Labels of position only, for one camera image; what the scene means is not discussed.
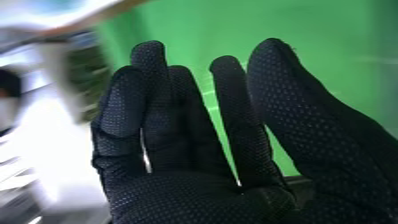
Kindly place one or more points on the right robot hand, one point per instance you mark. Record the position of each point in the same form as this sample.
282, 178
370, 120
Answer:
195, 193

